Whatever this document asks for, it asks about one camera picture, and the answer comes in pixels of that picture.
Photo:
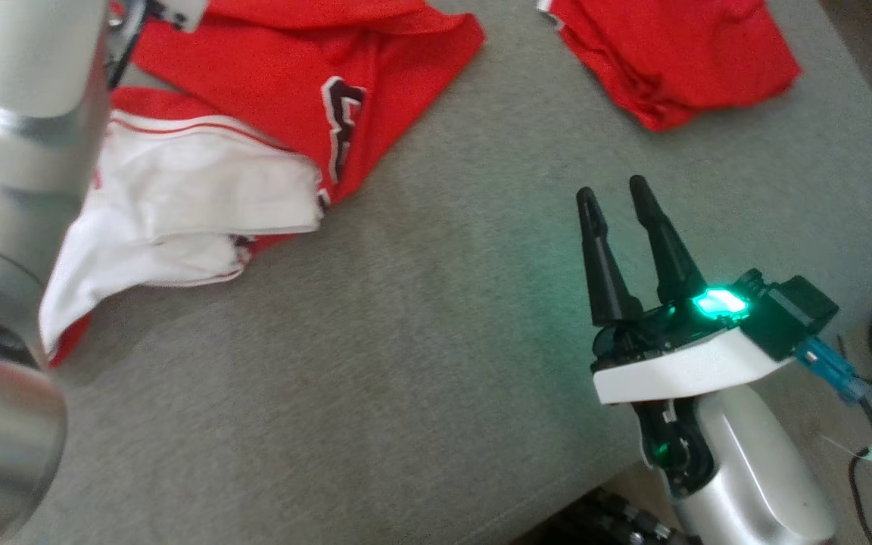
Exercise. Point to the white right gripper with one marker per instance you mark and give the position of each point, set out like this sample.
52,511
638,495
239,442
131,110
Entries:
678,363

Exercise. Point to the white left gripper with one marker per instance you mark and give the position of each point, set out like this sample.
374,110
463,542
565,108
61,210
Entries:
182,14

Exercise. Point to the red white basketball jersey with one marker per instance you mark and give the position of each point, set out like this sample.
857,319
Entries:
254,76

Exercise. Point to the red white basketball shorts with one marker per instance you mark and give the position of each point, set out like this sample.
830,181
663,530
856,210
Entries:
678,53

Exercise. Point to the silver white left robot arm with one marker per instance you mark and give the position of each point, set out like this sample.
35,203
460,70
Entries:
12,227

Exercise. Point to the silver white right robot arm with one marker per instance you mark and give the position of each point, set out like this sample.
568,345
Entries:
746,469

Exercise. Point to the large grey sofa seat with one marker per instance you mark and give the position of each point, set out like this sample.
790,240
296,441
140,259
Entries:
406,378

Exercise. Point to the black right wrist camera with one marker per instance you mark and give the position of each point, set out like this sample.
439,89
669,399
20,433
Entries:
792,314

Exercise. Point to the blue right camera connector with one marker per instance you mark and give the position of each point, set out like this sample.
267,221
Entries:
829,367

